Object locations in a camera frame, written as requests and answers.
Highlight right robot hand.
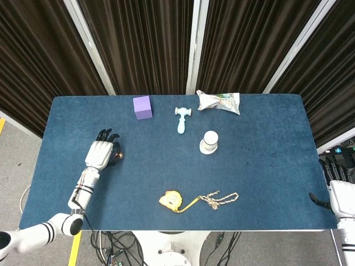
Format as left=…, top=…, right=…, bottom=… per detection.
left=308, top=157, right=355, bottom=222

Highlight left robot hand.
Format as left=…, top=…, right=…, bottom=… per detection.
left=84, top=128, right=124, bottom=170

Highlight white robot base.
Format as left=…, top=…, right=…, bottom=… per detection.
left=132, top=230, right=211, bottom=266

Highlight black equipment with teal lights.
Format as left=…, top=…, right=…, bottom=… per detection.
left=318, top=140, right=355, bottom=182

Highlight purple foam cube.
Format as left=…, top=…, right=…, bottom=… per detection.
left=133, top=95, right=154, bottom=120

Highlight blue table mat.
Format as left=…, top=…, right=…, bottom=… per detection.
left=18, top=93, right=337, bottom=231

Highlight light blue toy hammer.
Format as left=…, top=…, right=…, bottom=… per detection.
left=174, top=106, right=193, bottom=135

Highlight yellow tape measure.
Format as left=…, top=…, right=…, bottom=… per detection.
left=159, top=190, right=207, bottom=213

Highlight yellow floor tape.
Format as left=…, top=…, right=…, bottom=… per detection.
left=67, top=230, right=83, bottom=266

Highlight white cylindrical cup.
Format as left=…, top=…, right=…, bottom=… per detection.
left=199, top=130, right=219, bottom=155

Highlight dark brown curtain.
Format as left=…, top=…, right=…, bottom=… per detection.
left=0, top=0, right=355, bottom=147

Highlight crumpled printed snack bag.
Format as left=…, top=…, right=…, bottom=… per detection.
left=196, top=89, right=241, bottom=115

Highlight white floor cable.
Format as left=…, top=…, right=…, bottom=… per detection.
left=19, top=183, right=32, bottom=214

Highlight black floor cables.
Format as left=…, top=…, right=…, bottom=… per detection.
left=80, top=228, right=242, bottom=266

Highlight white partition frame post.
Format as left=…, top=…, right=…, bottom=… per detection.
left=262, top=0, right=339, bottom=94
left=185, top=0, right=210, bottom=95
left=62, top=0, right=116, bottom=96

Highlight braided beige rope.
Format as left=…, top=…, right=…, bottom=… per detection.
left=200, top=190, right=239, bottom=211

